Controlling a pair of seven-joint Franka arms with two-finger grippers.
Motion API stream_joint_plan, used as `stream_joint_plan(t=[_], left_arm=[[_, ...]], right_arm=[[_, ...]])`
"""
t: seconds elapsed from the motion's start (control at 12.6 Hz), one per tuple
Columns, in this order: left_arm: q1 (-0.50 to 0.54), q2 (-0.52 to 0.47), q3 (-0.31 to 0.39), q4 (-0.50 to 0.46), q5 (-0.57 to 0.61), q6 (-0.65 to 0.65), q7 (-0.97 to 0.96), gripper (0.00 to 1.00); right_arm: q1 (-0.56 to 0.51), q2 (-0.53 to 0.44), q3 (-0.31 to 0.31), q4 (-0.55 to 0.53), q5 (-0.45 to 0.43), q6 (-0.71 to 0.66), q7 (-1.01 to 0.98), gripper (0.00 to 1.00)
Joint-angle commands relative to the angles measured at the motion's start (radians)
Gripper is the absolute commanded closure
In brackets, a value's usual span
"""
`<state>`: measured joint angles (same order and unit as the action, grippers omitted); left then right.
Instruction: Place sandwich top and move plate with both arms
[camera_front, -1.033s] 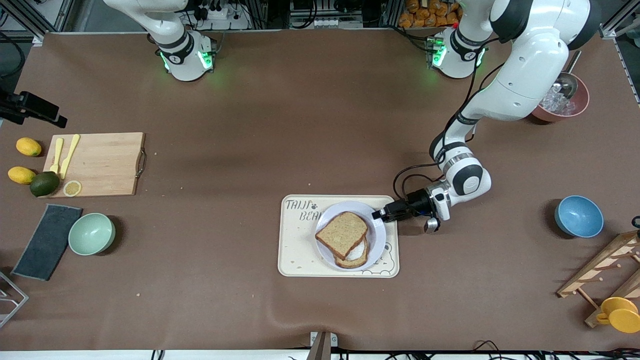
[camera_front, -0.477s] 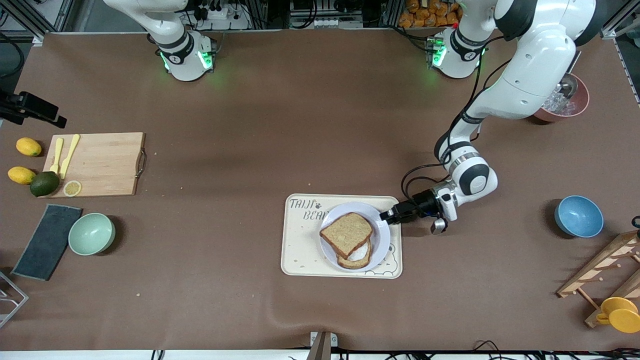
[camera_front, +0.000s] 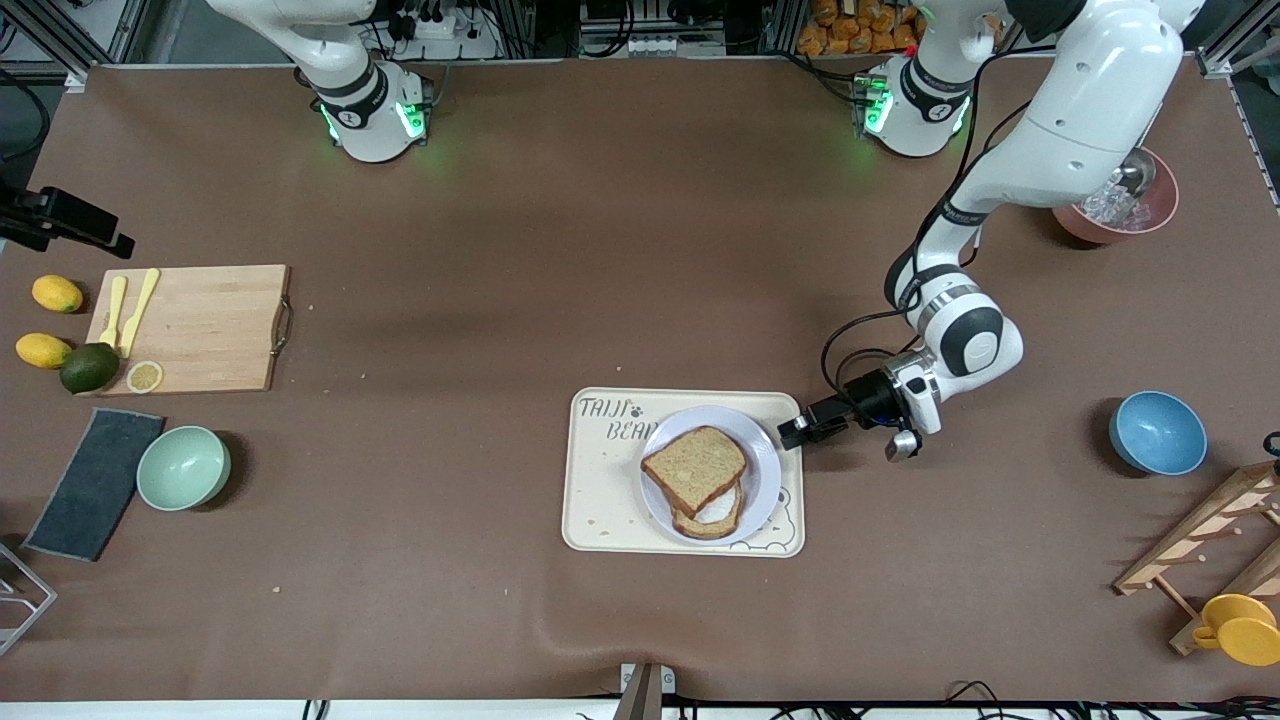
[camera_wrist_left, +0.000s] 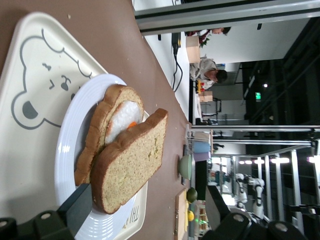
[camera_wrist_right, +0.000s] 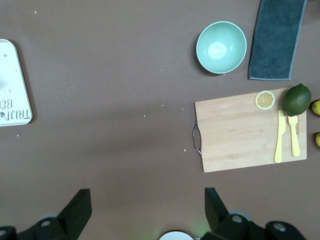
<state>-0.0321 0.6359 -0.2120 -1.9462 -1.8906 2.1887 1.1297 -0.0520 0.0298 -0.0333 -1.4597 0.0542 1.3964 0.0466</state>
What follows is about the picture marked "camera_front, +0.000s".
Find pale blue round plate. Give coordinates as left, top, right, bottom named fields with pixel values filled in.
left=640, top=405, right=783, bottom=547

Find fried egg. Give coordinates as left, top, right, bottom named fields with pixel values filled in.
left=690, top=487, right=739, bottom=526

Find brown bread slice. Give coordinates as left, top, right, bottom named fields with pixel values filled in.
left=641, top=426, right=748, bottom=518

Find toast with fried egg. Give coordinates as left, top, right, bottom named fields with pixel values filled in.
left=672, top=480, right=744, bottom=541

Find yellow plastic fork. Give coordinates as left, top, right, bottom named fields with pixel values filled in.
left=99, top=275, right=129, bottom=348

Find yellow plastic knife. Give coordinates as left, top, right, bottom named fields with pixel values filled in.
left=120, top=268, right=161, bottom=358

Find yellow lemon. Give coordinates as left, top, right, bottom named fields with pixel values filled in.
left=15, top=332, right=74, bottom=370
left=31, top=274, right=85, bottom=314

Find wooden cutting board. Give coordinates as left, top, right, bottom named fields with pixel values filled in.
left=85, top=264, right=295, bottom=397

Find green avocado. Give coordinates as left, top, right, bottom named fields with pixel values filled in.
left=59, top=342, right=121, bottom=395

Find cream bear print tray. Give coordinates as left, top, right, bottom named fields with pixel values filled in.
left=561, top=388, right=806, bottom=558

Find mint green bowl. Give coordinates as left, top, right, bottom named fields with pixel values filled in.
left=136, top=425, right=232, bottom=513

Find dark grey cloth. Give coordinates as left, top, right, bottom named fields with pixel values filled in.
left=22, top=407, right=167, bottom=563

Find pink bowl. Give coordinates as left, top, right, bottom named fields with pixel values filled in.
left=1052, top=148, right=1181, bottom=246

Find blue bowl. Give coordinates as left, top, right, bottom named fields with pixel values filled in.
left=1108, top=390, right=1209, bottom=477

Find clear ice cubes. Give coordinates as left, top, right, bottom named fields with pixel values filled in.
left=1075, top=180, right=1151, bottom=231

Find wooden dish rack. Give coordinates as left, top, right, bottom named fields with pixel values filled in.
left=1113, top=460, right=1280, bottom=658

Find metal scoop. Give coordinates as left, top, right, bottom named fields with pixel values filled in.
left=1110, top=150, right=1159, bottom=201

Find orange snack packs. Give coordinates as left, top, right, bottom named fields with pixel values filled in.
left=797, top=0, right=926, bottom=57

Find long white power strip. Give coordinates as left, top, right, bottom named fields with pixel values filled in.
left=582, top=35, right=727, bottom=58

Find yellow cup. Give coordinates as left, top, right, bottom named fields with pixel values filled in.
left=1192, top=593, right=1280, bottom=668

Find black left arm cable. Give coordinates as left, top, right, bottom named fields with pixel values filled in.
left=820, top=45, right=1061, bottom=401

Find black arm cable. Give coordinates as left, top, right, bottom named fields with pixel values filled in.
left=0, top=65, right=51, bottom=161
left=820, top=45, right=1061, bottom=401

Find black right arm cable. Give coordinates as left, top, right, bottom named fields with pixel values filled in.
left=0, top=65, right=51, bottom=161

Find aluminium frame post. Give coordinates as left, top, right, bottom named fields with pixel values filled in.
left=1195, top=0, right=1280, bottom=79
left=0, top=0, right=151, bottom=93

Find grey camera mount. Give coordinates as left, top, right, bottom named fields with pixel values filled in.
left=612, top=662, right=677, bottom=720

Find metal wire rack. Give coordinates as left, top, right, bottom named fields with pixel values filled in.
left=0, top=540, right=59, bottom=658

